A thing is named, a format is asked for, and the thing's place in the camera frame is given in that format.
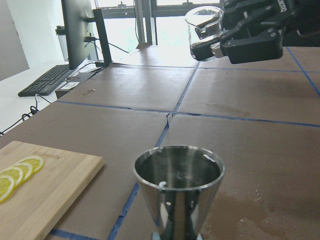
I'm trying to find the bamboo cutting board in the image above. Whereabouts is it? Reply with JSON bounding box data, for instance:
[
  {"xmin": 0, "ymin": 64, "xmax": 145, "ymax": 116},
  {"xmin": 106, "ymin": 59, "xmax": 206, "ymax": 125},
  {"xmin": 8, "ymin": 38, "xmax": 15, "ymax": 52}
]
[{"xmin": 0, "ymin": 141, "xmax": 104, "ymax": 240}]

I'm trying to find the clear glass beaker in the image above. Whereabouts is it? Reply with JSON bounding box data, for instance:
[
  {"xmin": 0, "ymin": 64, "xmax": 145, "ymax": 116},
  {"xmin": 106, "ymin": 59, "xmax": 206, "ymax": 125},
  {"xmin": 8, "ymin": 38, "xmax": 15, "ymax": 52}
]
[{"xmin": 184, "ymin": 6, "xmax": 224, "ymax": 54}]

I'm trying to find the black monitor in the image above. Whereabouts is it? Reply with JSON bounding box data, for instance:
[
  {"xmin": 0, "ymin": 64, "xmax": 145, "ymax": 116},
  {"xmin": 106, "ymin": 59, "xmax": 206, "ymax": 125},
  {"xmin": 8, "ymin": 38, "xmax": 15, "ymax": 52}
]
[{"xmin": 61, "ymin": 0, "xmax": 94, "ymax": 70}]

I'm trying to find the steel double jigger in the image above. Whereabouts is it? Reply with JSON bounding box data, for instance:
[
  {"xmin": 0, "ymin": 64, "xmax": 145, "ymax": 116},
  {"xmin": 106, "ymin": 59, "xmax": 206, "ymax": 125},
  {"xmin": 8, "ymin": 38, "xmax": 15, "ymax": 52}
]
[{"xmin": 133, "ymin": 145, "xmax": 226, "ymax": 240}]

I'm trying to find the lemon slice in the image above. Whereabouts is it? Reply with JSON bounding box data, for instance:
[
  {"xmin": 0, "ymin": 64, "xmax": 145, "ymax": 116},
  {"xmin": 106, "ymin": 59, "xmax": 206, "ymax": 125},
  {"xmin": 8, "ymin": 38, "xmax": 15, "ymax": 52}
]
[
  {"xmin": 0, "ymin": 166, "xmax": 24, "ymax": 189},
  {"xmin": 13, "ymin": 162, "xmax": 33, "ymax": 183},
  {"xmin": 16, "ymin": 156, "xmax": 44, "ymax": 174},
  {"xmin": 0, "ymin": 175, "xmax": 15, "ymax": 203}
]

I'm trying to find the black monitor stand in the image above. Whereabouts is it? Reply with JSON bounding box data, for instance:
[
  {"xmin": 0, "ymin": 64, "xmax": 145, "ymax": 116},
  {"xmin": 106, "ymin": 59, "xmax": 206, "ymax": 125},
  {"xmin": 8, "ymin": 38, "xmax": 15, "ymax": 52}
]
[{"xmin": 93, "ymin": 8, "xmax": 113, "ymax": 68}]

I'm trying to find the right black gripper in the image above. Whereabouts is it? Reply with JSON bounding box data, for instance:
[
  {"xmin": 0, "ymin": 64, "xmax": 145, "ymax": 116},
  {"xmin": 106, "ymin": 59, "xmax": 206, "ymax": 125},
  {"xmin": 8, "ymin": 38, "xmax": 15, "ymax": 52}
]
[{"xmin": 191, "ymin": 0, "xmax": 320, "ymax": 64}]

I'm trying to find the black keyboard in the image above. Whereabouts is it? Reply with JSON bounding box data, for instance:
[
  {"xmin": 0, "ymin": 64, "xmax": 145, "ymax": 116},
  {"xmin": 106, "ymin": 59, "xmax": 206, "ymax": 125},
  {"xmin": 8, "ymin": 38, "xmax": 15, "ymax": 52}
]
[{"xmin": 18, "ymin": 64, "xmax": 72, "ymax": 97}]

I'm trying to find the black box on desk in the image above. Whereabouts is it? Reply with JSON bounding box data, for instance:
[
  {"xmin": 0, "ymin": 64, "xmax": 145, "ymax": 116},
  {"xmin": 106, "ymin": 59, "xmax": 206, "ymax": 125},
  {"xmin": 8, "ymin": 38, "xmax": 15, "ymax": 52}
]
[{"xmin": 55, "ymin": 72, "xmax": 96, "ymax": 99}]

